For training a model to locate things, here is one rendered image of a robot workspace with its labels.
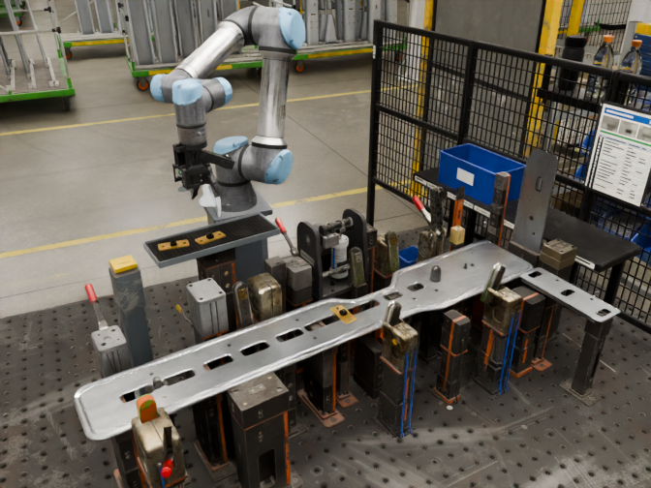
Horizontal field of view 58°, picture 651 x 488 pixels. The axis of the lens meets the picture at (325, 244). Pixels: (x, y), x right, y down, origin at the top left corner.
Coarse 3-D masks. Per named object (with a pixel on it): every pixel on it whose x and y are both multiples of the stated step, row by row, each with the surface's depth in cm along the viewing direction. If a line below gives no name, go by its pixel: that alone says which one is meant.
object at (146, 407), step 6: (144, 396) 121; (150, 396) 122; (138, 402) 121; (144, 402) 120; (150, 402) 121; (138, 408) 121; (144, 408) 121; (150, 408) 122; (156, 408) 123; (138, 414) 124; (144, 414) 122; (150, 414) 123; (156, 414) 124; (144, 420) 123
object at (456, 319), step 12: (456, 312) 168; (444, 324) 168; (456, 324) 163; (468, 324) 164; (444, 336) 169; (456, 336) 164; (444, 348) 171; (456, 348) 166; (444, 360) 173; (456, 360) 170; (444, 372) 175; (456, 372) 173; (444, 384) 176; (456, 384) 173; (444, 396) 177; (456, 396) 175
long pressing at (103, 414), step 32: (448, 256) 193; (480, 256) 193; (512, 256) 193; (448, 288) 177; (480, 288) 177; (288, 320) 162; (192, 352) 150; (224, 352) 150; (256, 352) 150; (288, 352) 150; (320, 352) 152; (96, 384) 140; (128, 384) 140; (192, 384) 140; (224, 384) 140; (96, 416) 131; (128, 416) 131
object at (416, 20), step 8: (416, 0) 770; (424, 0) 772; (416, 8) 773; (416, 16) 778; (416, 24) 783; (408, 40) 801; (416, 40) 793; (408, 48) 807; (416, 48) 798; (408, 56) 813; (408, 80) 808
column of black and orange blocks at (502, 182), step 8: (496, 176) 204; (504, 176) 201; (496, 184) 205; (504, 184) 203; (496, 192) 206; (504, 192) 205; (496, 200) 208; (504, 200) 207; (496, 208) 208; (504, 208) 208; (496, 216) 210; (504, 216) 210; (488, 224) 214; (496, 224) 210; (488, 232) 216; (496, 232) 212; (488, 240) 216; (496, 240) 214
